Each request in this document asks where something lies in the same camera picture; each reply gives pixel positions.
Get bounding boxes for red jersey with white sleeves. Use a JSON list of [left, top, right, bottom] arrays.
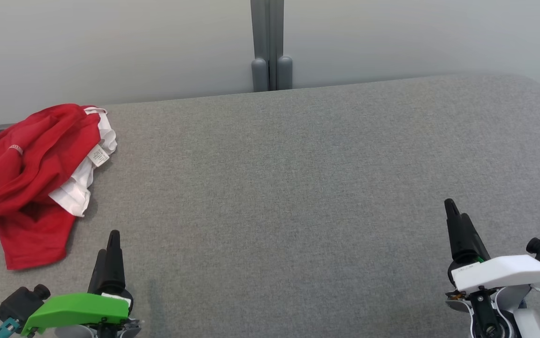
[[0, 104, 118, 219]]

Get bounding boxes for grey partition post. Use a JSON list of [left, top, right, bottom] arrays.
[[250, 0, 294, 92]]

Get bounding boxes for red shorts with white trim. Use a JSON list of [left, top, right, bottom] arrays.
[[0, 202, 77, 271]]

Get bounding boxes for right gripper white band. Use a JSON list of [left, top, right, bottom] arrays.
[[444, 199, 540, 295]]

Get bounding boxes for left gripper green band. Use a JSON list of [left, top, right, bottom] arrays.
[[20, 230, 141, 338]]

